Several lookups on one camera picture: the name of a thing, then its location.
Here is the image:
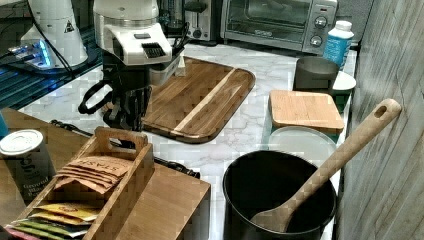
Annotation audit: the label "wooden spoon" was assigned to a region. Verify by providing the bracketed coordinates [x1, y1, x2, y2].
[251, 99, 402, 233]

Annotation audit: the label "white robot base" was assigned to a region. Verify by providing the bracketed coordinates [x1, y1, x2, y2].
[8, 0, 89, 71]

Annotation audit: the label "glass blender jar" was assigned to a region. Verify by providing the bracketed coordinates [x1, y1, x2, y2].
[158, 0, 185, 38]

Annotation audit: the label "black pot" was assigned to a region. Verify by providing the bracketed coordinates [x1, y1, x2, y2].
[223, 150, 337, 240]

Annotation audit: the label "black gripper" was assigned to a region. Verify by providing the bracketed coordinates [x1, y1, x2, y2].
[102, 52, 151, 149]

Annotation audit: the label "light bamboo lid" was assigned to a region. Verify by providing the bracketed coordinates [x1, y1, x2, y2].
[269, 90, 344, 134]

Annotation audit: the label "silver toaster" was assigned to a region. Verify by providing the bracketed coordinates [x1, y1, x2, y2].
[184, 0, 223, 46]

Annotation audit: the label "brown tea packets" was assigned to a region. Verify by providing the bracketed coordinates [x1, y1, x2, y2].
[55, 156, 133, 194]

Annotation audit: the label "dark wooden cutting board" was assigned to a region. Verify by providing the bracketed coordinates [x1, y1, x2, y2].
[143, 57, 255, 144]

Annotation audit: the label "silver toaster oven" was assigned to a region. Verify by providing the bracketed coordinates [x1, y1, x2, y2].
[221, 0, 338, 55]

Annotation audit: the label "black drawer handle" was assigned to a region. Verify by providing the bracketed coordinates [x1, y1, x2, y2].
[50, 119, 200, 179]

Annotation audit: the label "small wooden block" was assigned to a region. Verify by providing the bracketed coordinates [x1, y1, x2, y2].
[174, 55, 186, 77]

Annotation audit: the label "wooden tea caddy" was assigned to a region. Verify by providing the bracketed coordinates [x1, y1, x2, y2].
[17, 127, 155, 240]

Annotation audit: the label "green tea packets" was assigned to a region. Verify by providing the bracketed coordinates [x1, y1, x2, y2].
[11, 220, 87, 240]

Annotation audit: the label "ground pepper can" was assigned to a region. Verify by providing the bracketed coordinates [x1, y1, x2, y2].
[0, 129, 56, 205]

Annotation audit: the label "blue white bottle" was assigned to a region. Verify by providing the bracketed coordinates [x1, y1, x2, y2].
[323, 20, 354, 70]

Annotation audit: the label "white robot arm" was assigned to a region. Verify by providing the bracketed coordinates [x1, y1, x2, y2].
[93, 0, 172, 132]

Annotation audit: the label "yellow tea packets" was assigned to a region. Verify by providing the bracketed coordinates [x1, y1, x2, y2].
[30, 203, 100, 225]

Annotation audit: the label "grey bowl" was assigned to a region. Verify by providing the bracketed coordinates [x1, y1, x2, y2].
[293, 56, 339, 93]

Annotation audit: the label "small white plate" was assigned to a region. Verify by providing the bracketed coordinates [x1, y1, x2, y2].
[333, 71, 356, 91]

